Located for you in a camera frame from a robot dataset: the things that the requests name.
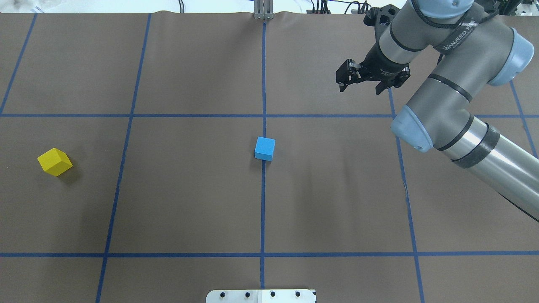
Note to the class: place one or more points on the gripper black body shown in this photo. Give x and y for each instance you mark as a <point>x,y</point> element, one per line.
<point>382,66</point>

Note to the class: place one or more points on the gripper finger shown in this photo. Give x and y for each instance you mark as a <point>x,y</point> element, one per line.
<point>387,83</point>
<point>347,74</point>

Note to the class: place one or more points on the blue block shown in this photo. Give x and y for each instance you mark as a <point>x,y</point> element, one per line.
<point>265,148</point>

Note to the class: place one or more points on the yellow block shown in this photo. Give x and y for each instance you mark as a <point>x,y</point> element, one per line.
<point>55,162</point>

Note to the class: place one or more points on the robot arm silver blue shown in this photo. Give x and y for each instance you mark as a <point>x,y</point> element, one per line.
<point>476,49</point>

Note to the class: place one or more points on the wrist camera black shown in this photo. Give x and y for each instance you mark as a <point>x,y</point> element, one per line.
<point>380,16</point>

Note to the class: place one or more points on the aluminium frame post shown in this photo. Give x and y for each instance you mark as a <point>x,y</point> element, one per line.
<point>263,10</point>

